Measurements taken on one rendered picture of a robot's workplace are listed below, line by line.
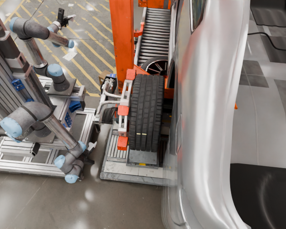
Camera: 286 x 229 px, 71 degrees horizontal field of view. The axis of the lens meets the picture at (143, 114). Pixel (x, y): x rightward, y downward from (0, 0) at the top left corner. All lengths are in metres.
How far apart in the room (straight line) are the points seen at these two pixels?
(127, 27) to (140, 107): 0.68
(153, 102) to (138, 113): 0.13
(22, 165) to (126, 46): 1.62
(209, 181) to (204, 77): 0.41
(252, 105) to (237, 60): 0.95
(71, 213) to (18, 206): 0.55
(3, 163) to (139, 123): 1.64
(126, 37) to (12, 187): 1.99
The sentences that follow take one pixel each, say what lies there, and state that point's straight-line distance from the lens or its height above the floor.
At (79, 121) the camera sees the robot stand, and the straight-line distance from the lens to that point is 2.57.
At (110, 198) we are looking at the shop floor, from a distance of 2.36.
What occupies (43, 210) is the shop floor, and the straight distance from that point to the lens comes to 2.51.
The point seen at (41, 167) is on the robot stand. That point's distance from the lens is 2.41.
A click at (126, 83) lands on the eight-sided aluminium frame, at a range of 1.62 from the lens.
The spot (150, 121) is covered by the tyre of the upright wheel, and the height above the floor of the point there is 1.08.
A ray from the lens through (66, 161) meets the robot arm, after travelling 1.43.
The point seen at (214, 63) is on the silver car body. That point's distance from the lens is 0.90.
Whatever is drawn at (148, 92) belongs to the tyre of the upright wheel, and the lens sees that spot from 1.48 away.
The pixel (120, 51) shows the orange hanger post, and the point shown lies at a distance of 1.91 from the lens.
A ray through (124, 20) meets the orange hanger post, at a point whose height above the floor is 1.41.
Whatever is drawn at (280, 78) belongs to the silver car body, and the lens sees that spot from 2.19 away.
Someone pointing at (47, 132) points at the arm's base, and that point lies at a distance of 1.81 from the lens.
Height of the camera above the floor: 2.30
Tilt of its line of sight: 55 degrees down
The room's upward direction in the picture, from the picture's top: 3 degrees clockwise
